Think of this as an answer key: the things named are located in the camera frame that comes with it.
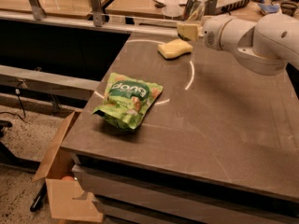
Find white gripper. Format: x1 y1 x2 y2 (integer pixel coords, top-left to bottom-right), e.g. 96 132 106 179
177 15 235 50

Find silver redbull can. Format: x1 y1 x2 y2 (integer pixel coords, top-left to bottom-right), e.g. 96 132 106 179
182 0 208 21

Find yellow sponge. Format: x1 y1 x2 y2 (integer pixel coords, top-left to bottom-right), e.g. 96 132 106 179
158 39 193 60

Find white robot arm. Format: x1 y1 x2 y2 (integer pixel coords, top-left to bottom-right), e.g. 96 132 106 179
178 13 299 76

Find white face mask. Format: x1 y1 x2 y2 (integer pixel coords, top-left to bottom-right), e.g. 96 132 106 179
162 4 182 18

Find white power strip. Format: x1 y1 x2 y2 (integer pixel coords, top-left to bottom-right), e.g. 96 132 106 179
215 0 250 15

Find blue white cloth item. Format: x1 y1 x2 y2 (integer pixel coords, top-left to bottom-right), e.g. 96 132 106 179
258 4 279 15

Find green chip bag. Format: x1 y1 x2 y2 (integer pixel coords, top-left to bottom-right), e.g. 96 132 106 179
93 73 164 130

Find small black mesh cup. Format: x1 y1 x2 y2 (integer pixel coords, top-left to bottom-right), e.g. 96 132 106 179
280 2 298 17

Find grey drawer front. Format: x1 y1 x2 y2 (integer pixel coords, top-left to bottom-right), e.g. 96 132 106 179
72 165 299 224

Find orange ball in box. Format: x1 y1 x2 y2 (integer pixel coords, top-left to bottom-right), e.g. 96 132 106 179
61 175 75 181

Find cardboard box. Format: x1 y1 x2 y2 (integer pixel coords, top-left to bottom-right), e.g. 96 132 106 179
33 111 103 223

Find right metal bracket post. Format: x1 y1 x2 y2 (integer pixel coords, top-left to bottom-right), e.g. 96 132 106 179
205 0 218 15

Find metal bracket post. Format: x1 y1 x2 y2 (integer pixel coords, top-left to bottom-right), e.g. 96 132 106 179
28 0 46 21
205 0 218 15
90 0 104 27

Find middle metal bracket post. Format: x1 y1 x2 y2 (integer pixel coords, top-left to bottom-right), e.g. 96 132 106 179
90 0 104 27

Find left metal bracket post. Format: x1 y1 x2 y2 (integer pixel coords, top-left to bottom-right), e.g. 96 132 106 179
28 0 46 21

